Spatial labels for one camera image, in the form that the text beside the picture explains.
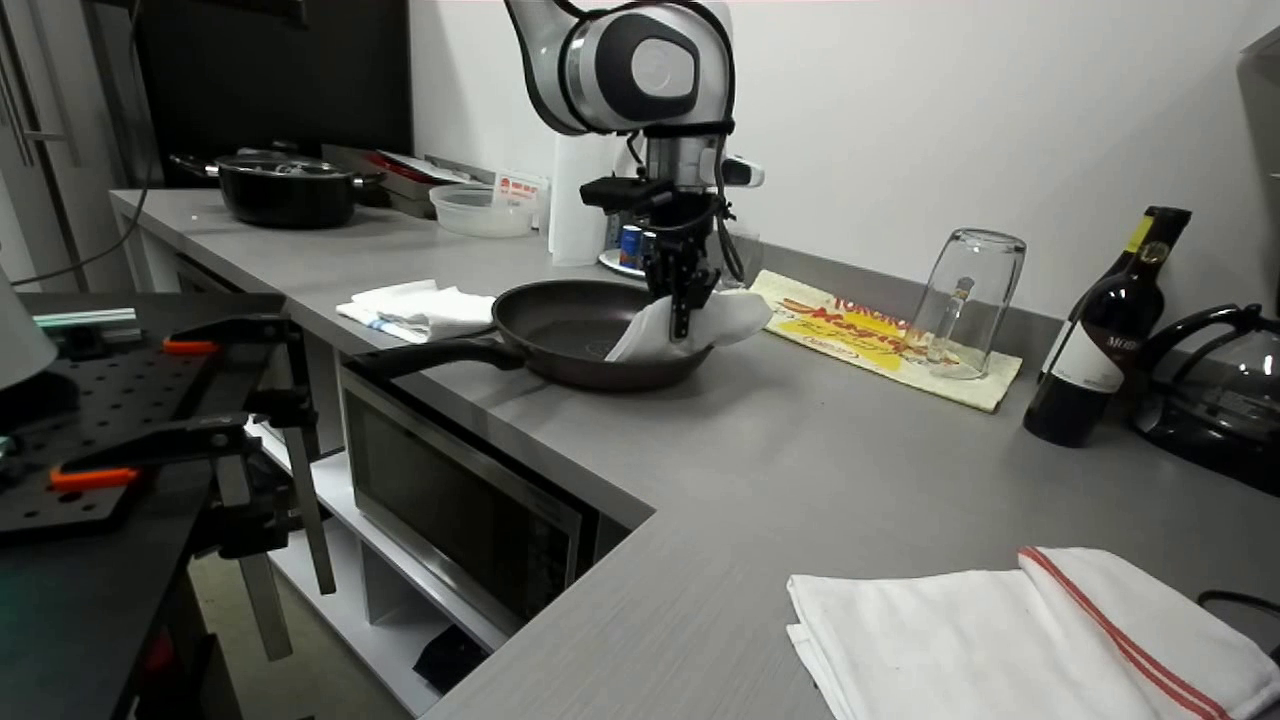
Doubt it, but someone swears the dark wine bottle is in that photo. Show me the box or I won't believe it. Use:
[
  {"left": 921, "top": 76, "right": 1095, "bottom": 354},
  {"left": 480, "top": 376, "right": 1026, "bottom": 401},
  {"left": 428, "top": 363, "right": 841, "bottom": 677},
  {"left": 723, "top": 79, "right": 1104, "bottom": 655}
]
[{"left": 1019, "top": 198, "right": 1200, "bottom": 453}]

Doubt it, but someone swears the black screen panel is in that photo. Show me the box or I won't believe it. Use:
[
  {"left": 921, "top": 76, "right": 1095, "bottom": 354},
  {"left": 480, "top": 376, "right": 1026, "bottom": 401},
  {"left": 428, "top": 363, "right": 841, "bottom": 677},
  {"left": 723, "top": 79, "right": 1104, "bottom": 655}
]
[{"left": 127, "top": 0, "right": 417, "bottom": 167}]

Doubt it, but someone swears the glass coffee carafe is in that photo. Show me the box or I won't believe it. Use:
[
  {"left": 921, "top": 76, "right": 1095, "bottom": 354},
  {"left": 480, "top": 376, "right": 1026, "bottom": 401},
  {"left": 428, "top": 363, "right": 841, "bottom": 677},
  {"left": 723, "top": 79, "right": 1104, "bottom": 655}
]
[{"left": 1121, "top": 300, "right": 1280, "bottom": 501}]

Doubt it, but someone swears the white towel with red stripe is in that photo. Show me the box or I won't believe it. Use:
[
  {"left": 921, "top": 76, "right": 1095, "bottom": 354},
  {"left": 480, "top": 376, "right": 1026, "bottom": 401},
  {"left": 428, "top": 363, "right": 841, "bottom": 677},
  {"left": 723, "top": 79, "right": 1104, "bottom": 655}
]
[{"left": 779, "top": 541, "right": 1280, "bottom": 720}]

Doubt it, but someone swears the small clear tumbler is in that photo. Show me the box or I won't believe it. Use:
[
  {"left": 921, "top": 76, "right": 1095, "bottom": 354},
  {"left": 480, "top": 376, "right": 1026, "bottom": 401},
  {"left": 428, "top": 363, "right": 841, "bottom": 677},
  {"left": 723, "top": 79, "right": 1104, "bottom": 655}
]
[{"left": 723, "top": 229, "right": 769, "bottom": 289}]

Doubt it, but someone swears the upturned clear glass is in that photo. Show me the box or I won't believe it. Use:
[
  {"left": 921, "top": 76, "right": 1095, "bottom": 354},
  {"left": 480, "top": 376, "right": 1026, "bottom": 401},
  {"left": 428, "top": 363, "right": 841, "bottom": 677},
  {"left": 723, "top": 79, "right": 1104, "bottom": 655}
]
[{"left": 909, "top": 225, "right": 1032, "bottom": 384}]

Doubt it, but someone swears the plain white cloth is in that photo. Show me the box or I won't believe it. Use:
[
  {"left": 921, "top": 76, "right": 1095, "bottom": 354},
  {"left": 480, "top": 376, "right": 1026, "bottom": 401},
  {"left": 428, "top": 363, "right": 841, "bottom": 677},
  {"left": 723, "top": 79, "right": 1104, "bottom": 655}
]
[{"left": 605, "top": 284, "right": 774, "bottom": 366}]

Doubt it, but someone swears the aluminium rail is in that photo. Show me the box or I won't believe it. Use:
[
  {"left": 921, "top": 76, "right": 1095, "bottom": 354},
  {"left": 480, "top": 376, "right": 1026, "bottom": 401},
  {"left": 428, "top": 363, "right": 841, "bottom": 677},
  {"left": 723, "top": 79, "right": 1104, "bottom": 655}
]
[{"left": 20, "top": 303, "right": 143, "bottom": 341}]

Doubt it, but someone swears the black clamp with orange handle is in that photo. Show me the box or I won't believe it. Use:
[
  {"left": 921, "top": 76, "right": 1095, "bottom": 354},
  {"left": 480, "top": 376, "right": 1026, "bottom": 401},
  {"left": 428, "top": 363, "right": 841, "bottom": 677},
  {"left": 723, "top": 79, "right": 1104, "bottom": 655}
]
[
  {"left": 154, "top": 311, "right": 320, "bottom": 432},
  {"left": 45, "top": 408, "right": 341, "bottom": 598}
]

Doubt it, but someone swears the white lower shelf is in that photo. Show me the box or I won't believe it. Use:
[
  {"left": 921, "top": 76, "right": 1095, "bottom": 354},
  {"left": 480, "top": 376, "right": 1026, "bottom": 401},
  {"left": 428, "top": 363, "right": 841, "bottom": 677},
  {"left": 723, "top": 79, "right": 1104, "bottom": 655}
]
[{"left": 261, "top": 448, "right": 529, "bottom": 720}]

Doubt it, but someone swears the black cable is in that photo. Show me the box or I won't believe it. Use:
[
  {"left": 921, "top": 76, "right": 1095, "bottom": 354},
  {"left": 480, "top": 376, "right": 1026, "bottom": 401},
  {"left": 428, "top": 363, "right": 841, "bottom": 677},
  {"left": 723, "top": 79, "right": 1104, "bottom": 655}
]
[
  {"left": 8, "top": 175, "right": 152, "bottom": 292},
  {"left": 1192, "top": 589, "right": 1280, "bottom": 630}
]

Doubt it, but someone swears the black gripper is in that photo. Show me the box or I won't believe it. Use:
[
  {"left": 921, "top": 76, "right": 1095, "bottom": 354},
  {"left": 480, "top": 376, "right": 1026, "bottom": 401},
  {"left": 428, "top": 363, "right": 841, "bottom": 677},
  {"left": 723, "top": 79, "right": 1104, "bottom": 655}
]
[{"left": 642, "top": 187, "right": 723, "bottom": 341}]

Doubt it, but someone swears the black built-in microwave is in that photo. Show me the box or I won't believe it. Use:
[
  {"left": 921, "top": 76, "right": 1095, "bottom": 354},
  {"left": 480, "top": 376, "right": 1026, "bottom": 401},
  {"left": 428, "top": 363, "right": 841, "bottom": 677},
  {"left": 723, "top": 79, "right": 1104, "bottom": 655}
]
[{"left": 337, "top": 366, "right": 606, "bottom": 638}]

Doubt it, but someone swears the white paper towel roll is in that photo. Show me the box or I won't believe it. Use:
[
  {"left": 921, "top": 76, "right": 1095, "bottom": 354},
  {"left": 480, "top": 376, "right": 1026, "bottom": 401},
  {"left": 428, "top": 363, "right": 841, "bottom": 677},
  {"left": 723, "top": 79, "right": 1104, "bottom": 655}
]
[{"left": 544, "top": 126, "right": 619, "bottom": 268}]

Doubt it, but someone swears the clear plastic container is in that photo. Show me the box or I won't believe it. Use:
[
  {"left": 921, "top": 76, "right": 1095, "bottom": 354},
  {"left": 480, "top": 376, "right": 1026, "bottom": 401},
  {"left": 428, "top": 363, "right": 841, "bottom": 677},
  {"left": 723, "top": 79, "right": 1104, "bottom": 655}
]
[{"left": 422, "top": 171, "right": 552, "bottom": 244}]

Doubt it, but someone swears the black pot with lid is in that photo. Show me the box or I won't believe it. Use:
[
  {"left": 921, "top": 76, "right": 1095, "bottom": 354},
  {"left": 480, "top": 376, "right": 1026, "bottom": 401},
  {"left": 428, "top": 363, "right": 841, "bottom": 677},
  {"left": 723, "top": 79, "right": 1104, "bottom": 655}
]
[{"left": 201, "top": 143, "right": 366, "bottom": 233}]

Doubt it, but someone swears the black cart top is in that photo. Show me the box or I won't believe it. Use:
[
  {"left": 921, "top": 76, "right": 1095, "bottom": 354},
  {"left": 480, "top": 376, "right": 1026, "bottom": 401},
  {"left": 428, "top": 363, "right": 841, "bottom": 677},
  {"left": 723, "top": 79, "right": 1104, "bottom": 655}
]
[{"left": 0, "top": 292, "right": 297, "bottom": 720}]

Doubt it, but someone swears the white plate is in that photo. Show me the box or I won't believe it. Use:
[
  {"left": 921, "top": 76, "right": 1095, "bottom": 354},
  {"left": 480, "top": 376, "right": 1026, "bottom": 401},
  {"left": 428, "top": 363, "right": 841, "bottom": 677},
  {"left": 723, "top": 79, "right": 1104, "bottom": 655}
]
[{"left": 590, "top": 244, "right": 660, "bottom": 284}]

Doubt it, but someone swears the grey door with handle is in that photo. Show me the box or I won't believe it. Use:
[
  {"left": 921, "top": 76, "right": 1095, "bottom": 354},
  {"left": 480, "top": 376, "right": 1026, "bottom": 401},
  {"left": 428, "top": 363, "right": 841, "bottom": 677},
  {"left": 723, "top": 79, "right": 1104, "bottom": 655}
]
[{"left": 0, "top": 0, "right": 141, "bottom": 292}]

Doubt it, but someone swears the black frying pan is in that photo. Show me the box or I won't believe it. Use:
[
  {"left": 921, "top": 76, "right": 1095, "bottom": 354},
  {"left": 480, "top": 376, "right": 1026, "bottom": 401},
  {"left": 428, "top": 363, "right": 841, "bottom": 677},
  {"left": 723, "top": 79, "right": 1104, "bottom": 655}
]
[{"left": 343, "top": 276, "right": 723, "bottom": 397}]

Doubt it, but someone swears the white cloth with blue stripes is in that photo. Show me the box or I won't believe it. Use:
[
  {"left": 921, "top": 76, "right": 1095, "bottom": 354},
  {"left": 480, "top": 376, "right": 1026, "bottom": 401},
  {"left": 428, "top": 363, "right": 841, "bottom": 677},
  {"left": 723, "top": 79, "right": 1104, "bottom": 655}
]
[{"left": 332, "top": 276, "right": 499, "bottom": 349}]

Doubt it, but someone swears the small black floor object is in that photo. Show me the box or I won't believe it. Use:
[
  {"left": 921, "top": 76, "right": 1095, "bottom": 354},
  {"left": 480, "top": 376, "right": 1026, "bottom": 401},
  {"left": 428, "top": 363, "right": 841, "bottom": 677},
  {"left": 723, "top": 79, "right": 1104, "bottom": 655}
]
[{"left": 409, "top": 621, "right": 492, "bottom": 701}]

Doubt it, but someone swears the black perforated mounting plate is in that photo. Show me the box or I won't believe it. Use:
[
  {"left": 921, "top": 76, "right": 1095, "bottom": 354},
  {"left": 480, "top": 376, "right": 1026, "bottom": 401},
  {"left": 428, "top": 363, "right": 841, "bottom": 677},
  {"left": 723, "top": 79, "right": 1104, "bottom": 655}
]
[{"left": 0, "top": 349, "right": 208, "bottom": 541}]

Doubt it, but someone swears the stack of books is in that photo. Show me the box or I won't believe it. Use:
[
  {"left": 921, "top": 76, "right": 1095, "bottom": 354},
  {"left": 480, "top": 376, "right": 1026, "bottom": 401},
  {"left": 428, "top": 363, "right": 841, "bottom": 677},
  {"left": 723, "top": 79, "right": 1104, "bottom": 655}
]
[{"left": 357, "top": 143, "right": 499, "bottom": 225}]

